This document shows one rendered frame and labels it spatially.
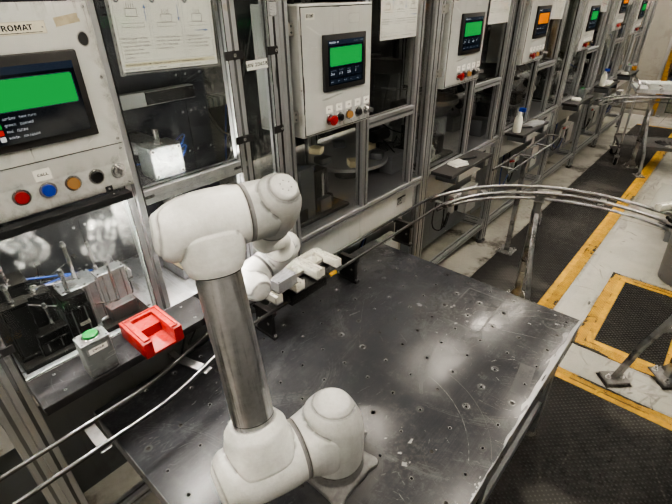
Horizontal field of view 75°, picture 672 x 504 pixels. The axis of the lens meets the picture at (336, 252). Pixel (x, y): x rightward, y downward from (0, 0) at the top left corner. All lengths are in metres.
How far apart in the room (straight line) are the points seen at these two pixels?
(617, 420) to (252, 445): 1.99
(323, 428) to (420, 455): 0.38
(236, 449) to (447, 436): 0.66
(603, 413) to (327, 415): 1.80
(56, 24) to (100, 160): 0.32
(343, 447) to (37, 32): 1.20
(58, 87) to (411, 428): 1.32
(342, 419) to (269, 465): 0.20
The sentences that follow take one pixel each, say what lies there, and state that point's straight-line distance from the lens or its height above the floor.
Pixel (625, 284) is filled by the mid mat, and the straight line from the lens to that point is 3.77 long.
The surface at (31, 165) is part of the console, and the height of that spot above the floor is 1.49.
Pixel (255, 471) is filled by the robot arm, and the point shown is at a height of 0.91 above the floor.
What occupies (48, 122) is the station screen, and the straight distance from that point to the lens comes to 1.28.
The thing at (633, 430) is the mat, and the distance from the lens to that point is 2.68.
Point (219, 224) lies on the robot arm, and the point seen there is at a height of 1.44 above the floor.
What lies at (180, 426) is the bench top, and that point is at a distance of 1.56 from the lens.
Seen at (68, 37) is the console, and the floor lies 1.76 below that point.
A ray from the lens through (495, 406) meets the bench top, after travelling 1.59.
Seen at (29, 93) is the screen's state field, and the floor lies 1.65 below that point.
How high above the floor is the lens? 1.84
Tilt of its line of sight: 31 degrees down
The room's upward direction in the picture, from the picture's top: 1 degrees counter-clockwise
